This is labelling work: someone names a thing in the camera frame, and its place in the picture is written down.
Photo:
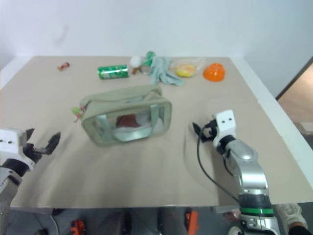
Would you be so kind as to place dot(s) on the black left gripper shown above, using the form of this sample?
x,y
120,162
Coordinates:
x,y
34,149

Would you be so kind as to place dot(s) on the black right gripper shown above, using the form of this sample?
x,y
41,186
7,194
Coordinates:
x,y
209,133

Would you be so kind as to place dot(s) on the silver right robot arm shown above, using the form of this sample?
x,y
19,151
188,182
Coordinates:
x,y
249,169

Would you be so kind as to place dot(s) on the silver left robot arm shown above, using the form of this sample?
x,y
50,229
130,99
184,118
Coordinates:
x,y
7,188

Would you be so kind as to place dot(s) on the beige clear-window toiletry bag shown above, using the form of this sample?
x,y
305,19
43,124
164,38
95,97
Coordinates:
x,y
107,105

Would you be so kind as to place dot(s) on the dark red cloth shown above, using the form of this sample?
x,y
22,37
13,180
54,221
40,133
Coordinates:
x,y
127,120

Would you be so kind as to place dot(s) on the green pink zipper pull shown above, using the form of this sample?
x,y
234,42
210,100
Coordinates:
x,y
77,113

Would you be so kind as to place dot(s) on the beige table cover sheet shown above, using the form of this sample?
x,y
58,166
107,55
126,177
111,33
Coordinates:
x,y
73,171

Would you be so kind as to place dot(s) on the orange plastic bowl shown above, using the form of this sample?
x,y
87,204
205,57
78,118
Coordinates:
x,y
214,72

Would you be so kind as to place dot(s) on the clear bag with yellow contents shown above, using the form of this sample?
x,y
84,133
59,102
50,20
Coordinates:
x,y
186,68

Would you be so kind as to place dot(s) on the pale blue-green cloth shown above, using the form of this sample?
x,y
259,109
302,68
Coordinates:
x,y
162,72

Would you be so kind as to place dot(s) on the red yellow candy wrapper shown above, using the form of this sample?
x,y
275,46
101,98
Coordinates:
x,y
64,66

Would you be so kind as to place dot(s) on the green clear plastic bottle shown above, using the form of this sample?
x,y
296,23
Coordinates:
x,y
147,61

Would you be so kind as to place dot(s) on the small brown object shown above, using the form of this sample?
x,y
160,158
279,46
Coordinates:
x,y
134,71

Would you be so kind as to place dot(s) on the white ball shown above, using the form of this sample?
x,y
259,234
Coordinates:
x,y
135,61

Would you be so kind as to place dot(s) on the orange black object under table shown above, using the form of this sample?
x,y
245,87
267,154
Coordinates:
x,y
192,220
78,226

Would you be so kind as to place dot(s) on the brown wooden board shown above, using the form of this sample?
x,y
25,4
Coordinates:
x,y
297,98

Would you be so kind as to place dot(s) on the green soda can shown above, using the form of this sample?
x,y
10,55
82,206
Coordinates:
x,y
113,72

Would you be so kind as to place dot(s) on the white sneaker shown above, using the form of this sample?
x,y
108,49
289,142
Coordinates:
x,y
291,214

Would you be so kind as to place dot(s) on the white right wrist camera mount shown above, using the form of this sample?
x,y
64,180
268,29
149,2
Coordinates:
x,y
226,124

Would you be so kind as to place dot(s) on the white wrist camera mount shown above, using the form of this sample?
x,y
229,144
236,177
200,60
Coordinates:
x,y
11,142
226,124

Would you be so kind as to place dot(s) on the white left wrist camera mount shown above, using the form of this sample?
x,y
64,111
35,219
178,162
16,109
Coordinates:
x,y
11,142

